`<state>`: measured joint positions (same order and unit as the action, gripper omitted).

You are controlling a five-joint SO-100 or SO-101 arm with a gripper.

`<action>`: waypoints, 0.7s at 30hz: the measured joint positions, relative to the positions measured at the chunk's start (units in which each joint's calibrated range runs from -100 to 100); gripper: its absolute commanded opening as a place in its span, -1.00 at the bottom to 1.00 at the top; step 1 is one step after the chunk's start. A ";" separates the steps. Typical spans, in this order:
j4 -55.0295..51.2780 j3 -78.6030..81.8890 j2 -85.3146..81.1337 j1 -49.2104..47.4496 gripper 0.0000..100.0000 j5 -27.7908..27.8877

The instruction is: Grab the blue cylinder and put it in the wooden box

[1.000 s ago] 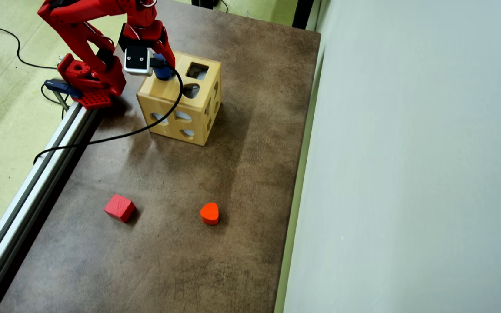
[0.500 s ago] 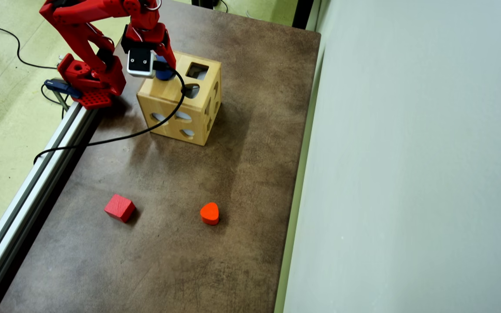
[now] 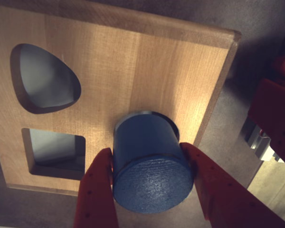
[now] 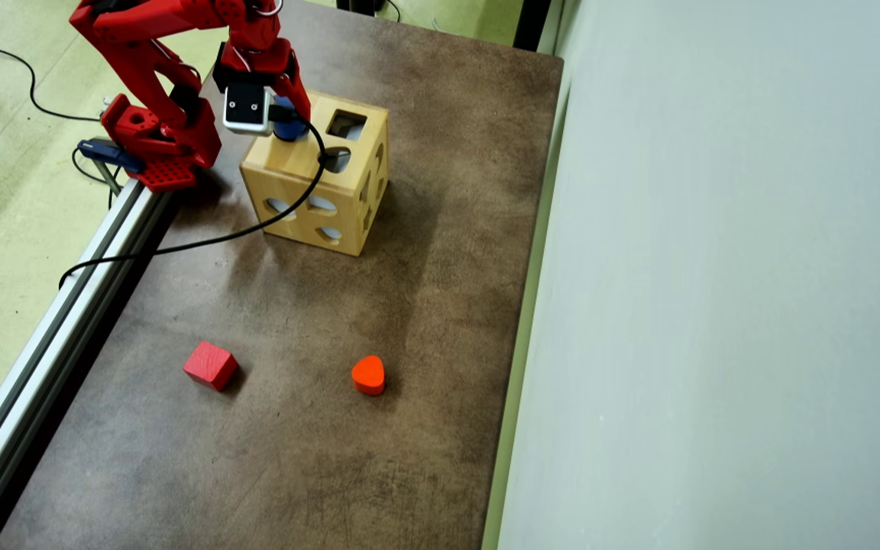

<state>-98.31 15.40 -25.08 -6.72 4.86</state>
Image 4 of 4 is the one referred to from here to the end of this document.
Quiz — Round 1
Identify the long black floor cable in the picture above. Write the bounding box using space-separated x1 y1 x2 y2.
0 44 101 123

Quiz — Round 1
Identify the black camera cable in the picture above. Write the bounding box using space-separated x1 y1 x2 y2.
58 104 328 290

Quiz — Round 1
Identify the short black looped cable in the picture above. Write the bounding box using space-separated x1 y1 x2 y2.
71 147 120 209

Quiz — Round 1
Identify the orange rounded triangle block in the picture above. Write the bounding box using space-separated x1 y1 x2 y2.
351 355 387 396

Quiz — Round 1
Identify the blue wooden cylinder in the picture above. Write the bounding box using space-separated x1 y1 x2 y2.
272 95 311 143

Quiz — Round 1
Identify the black device on floor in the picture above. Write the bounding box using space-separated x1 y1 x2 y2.
335 0 403 22

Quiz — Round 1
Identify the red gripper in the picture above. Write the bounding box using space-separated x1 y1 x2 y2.
213 38 312 125

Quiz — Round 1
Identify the black vertical post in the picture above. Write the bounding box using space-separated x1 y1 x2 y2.
513 0 555 54

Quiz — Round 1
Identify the red wooden cube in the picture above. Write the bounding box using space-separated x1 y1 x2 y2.
183 341 240 393

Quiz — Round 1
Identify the blue handled metal clamp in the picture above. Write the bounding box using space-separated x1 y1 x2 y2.
77 139 144 198

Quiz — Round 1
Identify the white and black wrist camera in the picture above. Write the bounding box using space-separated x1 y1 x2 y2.
223 82 273 137

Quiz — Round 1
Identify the wooden shape sorter box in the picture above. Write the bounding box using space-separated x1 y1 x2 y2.
239 82 390 257

